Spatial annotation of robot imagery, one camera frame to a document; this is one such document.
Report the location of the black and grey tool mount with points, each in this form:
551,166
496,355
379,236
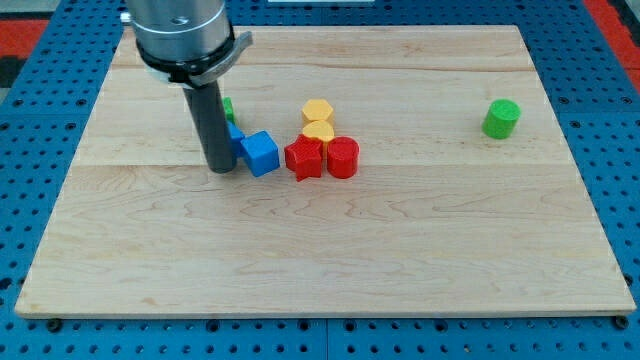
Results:
195,74

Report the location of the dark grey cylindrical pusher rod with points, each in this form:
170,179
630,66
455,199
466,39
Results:
207,112

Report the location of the blue triangle block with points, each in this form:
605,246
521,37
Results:
236,136

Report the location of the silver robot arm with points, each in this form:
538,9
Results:
192,43

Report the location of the blue cube block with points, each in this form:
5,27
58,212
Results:
261,153

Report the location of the green block behind rod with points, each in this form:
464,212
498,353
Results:
228,109

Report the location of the yellow hexagon block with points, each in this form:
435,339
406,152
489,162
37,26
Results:
317,110

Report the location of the red star block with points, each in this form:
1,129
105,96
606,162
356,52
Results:
304,157

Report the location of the yellow cylinder block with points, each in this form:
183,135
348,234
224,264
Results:
321,130

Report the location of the red cylinder block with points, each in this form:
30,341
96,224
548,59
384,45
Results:
343,157

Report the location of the light wooden board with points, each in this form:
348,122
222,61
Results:
439,221

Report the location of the green cylinder block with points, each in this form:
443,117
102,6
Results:
501,119

